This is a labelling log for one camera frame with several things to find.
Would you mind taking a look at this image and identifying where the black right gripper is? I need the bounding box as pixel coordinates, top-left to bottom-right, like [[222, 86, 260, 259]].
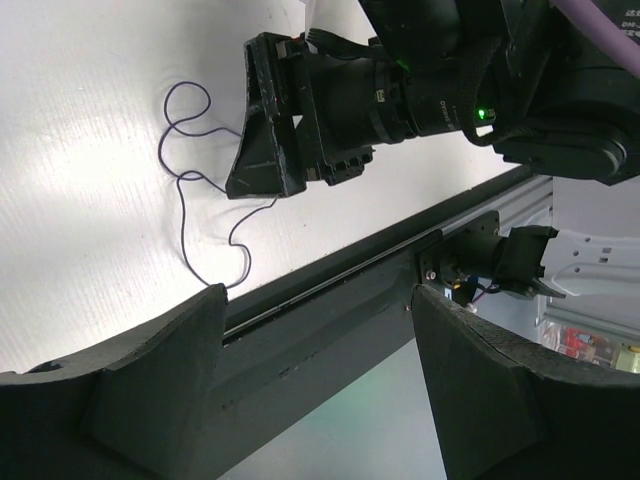
[[225, 32, 415, 200]]

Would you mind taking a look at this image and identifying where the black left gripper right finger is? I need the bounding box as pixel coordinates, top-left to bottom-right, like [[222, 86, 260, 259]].
[[411, 285, 639, 479]]

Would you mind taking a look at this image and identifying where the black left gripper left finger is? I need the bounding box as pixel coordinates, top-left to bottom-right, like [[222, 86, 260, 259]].
[[1, 285, 227, 479]]

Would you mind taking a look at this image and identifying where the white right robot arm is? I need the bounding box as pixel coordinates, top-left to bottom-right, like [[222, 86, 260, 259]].
[[225, 1, 639, 199]]

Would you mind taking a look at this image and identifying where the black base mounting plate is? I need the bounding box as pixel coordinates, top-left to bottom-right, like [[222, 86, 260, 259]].
[[204, 168, 536, 479]]

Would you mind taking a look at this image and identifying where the aluminium front rail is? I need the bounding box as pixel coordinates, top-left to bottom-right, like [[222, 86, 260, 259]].
[[491, 176, 553, 236]]

